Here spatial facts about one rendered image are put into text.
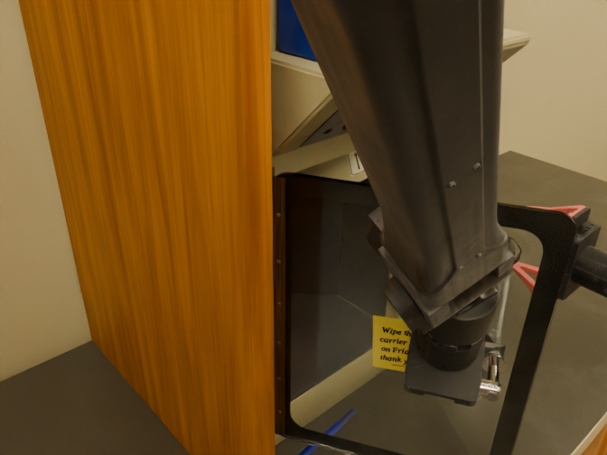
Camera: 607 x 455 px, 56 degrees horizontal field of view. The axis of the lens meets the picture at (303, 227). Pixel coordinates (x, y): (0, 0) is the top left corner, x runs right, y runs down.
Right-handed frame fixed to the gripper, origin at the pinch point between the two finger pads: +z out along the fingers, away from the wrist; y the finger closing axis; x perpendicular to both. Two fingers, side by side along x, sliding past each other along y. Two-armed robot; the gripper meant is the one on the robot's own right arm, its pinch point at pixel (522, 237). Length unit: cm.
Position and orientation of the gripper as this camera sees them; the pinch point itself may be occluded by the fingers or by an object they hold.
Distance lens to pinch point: 92.2
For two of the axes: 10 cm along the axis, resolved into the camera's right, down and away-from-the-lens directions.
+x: -7.5, 3.4, -5.7
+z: -6.7, -3.9, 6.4
